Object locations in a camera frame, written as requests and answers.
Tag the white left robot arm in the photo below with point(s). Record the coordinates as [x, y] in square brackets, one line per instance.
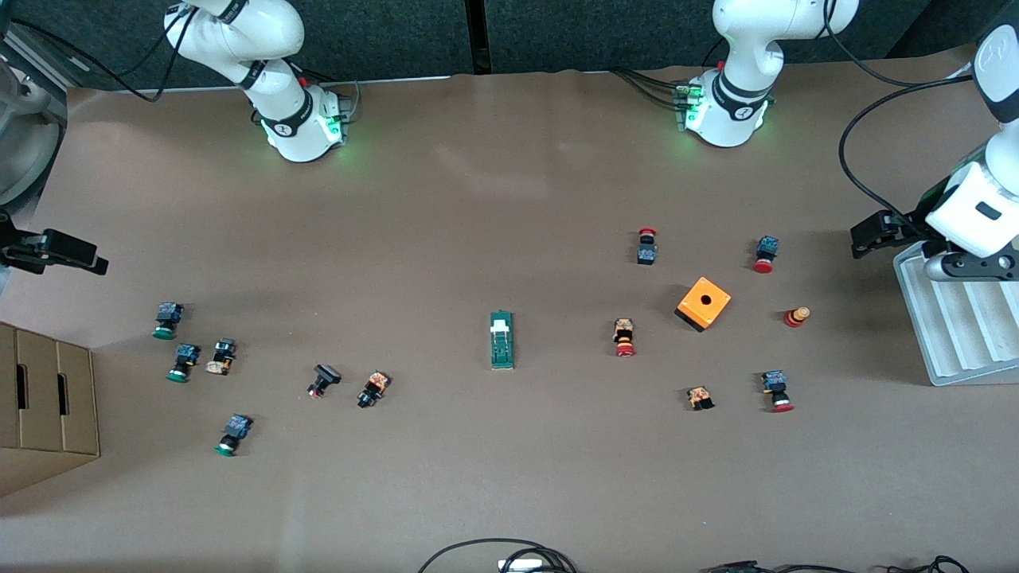
[740, 48]

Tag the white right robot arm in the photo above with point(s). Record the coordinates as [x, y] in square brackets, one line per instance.
[286, 119]

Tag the green mushroom pushbutton blue block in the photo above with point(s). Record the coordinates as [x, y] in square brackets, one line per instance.
[232, 434]
[167, 320]
[183, 362]

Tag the red mushroom pushbutton blue block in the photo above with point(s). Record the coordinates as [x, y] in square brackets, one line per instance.
[776, 390]
[766, 253]

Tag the red yellow button head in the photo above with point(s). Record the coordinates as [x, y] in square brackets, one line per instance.
[796, 316]

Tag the grey round metal stand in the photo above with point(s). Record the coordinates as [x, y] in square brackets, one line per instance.
[24, 135]

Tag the white grooved tray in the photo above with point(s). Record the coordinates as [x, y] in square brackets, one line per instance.
[963, 334]

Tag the brown cardboard box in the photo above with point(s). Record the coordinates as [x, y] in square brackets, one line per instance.
[48, 406]

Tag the red pushbutton black block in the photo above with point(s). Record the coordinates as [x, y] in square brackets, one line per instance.
[646, 247]

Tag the orange black contact block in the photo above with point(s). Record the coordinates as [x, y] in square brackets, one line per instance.
[700, 397]

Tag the red emergency button orange block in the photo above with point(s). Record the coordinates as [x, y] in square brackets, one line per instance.
[624, 337]

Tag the white plug adapter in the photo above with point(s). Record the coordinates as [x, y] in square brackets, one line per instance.
[521, 566]

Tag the orange button enclosure box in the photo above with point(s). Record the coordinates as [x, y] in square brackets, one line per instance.
[704, 303]

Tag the black flat-head switch red terminals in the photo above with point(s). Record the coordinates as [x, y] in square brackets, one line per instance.
[323, 380]

